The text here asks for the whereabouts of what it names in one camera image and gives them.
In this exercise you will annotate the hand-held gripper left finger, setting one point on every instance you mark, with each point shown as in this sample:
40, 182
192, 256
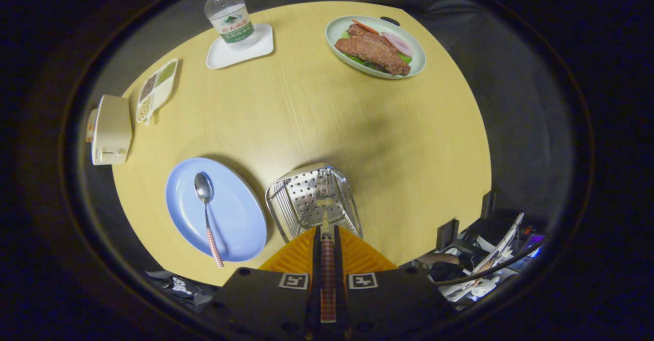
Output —
265, 300

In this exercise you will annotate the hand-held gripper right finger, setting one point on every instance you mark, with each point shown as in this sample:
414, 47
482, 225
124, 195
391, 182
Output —
388, 300

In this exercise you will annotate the person's leg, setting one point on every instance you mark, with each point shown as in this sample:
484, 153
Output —
440, 258

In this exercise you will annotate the black printed plastic bag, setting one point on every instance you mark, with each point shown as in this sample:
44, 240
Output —
179, 287

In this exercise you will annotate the black table clamp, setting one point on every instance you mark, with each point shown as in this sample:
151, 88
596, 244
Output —
489, 204
447, 233

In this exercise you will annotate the light blue plate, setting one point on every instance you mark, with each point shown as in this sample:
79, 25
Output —
235, 213

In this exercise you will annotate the perforated metal basket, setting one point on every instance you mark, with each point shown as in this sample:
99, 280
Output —
306, 198

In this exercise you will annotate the white flat board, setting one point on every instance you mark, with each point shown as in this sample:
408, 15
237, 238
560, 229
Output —
503, 241

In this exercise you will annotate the white divided bean dish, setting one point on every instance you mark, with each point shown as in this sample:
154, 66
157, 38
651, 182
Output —
162, 93

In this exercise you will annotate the cream white toaster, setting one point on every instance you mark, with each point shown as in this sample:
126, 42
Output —
112, 126

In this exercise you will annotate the white square coaster tray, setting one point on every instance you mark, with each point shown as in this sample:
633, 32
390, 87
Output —
225, 57

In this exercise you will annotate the toasted bread slice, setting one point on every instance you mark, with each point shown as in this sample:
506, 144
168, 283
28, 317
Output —
92, 125

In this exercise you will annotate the brown grilled meat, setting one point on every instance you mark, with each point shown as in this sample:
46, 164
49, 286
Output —
373, 52

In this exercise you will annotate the pink round food slice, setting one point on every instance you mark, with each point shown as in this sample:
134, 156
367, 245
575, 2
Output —
397, 43

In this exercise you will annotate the orange carrot strip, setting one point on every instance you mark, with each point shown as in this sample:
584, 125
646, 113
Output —
365, 26

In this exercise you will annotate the pale green food plate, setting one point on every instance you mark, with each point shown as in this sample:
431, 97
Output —
337, 29

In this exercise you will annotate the black table grommet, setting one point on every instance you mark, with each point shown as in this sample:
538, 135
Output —
390, 21

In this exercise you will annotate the clear water bottle green cap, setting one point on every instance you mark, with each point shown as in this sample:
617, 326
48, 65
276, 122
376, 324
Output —
232, 19

